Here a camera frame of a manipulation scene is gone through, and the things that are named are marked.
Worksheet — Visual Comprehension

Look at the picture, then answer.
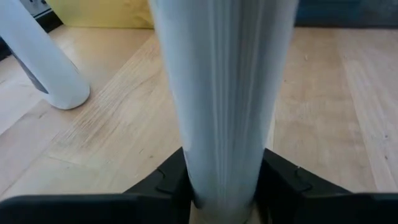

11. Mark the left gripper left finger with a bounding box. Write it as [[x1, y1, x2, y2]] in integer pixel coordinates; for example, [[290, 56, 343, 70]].
[[0, 147, 194, 224]]

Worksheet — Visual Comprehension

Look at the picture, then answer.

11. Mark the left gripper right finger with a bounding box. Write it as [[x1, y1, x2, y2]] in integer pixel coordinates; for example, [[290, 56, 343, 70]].
[[253, 148, 398, 224]]

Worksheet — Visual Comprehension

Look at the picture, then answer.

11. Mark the dark smoky plastic bin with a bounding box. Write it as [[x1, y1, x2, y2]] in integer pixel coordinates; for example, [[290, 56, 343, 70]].
[[294, 0, 398, 29]]

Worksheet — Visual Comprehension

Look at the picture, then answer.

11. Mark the yellow plastic bin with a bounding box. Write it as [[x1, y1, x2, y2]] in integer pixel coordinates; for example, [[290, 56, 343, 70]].
[[45, 0, 155, 30]]

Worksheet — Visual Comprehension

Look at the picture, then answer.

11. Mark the white plastic cleaner bottle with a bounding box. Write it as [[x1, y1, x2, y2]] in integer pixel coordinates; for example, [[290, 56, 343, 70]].
[[0, 0, 91, 111], [148, 0, 300, 224]]

